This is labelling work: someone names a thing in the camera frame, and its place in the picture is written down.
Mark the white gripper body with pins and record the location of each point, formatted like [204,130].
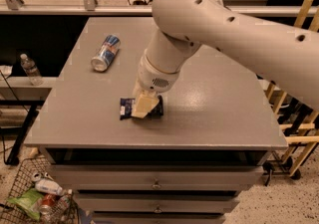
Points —
[154,78]

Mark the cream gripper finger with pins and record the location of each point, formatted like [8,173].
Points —
[145,102]

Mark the blue rxbar blueberry wrapper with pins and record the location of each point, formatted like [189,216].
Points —
[126,108]

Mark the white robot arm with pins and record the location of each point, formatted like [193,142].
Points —
[285,55]

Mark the red bull can lying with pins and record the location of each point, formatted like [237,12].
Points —
[102,60]

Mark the grey drawer cabinet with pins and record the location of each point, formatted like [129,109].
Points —
[187,166]

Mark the clear plastic water bottle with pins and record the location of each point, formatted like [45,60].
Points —
[31,70]

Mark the white bottle in basket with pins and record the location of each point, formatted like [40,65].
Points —
[50,187]

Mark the grey side bench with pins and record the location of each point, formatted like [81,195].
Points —
[19,92]

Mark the red soda can in basket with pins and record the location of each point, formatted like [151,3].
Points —
[48,203]

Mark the green chip bag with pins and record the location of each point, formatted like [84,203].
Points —
[29,202]

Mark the black wire basket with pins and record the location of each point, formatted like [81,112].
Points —
[31,171]

